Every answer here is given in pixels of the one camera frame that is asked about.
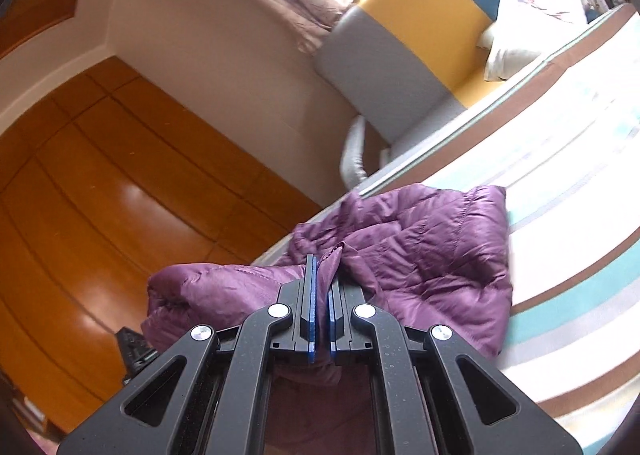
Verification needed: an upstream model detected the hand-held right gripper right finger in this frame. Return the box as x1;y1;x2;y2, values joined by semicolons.
327;280;583;455

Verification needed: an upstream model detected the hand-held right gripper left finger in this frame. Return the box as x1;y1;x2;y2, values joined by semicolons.
57;254;319;455

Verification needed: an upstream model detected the purple puffer jacket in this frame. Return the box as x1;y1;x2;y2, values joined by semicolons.
141;184;515;386

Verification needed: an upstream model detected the wooden wardrobe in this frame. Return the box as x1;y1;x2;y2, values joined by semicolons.
0;0;326;436

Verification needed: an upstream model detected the striped bed blanket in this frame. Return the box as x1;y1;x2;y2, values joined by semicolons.
250;5;640;455

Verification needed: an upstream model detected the grey yellow blue headboard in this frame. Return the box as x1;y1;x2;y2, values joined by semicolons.
314;0;531;143

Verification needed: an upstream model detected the white printed pillow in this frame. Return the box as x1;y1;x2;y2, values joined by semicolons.
475;0;596;82

